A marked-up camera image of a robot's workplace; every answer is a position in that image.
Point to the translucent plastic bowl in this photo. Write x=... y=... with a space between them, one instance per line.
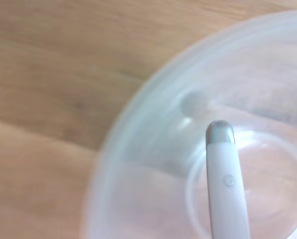
x=148 y=159

